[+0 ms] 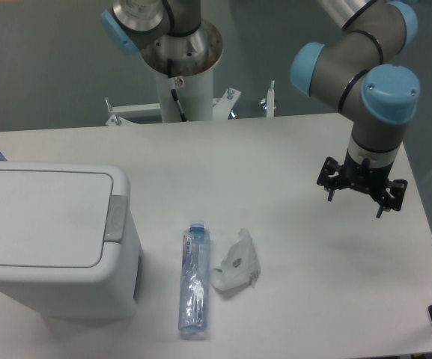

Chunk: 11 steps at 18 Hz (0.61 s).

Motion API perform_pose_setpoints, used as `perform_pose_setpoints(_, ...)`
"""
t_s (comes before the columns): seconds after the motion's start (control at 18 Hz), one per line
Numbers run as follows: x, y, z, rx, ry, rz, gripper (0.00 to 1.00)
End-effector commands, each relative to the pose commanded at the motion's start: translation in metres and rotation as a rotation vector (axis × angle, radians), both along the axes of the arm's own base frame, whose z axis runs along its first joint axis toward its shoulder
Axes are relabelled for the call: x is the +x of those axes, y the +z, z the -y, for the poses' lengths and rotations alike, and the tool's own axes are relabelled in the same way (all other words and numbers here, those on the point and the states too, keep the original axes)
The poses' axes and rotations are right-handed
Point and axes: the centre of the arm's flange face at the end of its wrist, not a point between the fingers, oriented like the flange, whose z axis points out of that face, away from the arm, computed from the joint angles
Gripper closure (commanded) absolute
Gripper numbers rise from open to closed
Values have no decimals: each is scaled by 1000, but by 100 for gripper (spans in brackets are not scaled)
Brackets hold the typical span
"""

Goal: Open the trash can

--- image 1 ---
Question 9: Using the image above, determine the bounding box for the black cable on pedestal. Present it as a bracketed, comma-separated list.
[166, 58, 189, 123]

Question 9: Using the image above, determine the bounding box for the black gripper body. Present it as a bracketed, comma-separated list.
[338, 152, 392, 194]

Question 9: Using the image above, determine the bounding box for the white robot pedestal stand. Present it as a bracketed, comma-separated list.
[104, 22, 279, 127]

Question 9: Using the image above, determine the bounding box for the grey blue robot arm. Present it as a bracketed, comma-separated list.
[100, 1, 420, 212]

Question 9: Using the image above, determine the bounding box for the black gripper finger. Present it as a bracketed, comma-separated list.
[316, 157, 345, 202]
[376, 179, 407, 218]

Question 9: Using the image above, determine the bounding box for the white plastic trash can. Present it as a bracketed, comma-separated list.
[0, 162, 143, 319]

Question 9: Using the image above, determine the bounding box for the clear empty plastic bottle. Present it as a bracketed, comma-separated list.
[178, 220, 210, 338]

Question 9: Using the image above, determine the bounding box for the white trash can lid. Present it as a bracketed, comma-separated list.
[0, 169, 112, 268]

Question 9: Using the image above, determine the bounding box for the crumpled clear plastic bag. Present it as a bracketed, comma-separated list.
[210, 228, 261, 292]

